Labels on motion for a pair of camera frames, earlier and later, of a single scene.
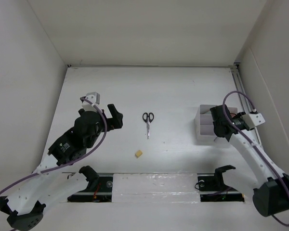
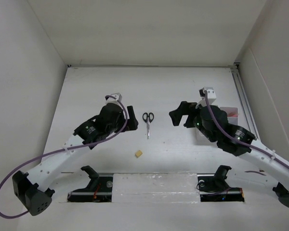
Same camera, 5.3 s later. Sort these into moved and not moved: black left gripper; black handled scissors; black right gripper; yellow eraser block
Moved: black right gripper; black left gripper
Not moved: black handled scissors; yellow eraser block
